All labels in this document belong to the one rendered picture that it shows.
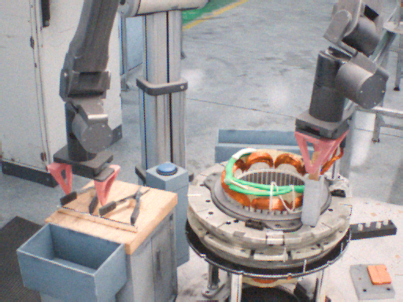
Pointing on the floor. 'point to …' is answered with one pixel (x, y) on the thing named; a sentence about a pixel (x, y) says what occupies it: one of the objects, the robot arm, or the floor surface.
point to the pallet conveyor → (381, 101)
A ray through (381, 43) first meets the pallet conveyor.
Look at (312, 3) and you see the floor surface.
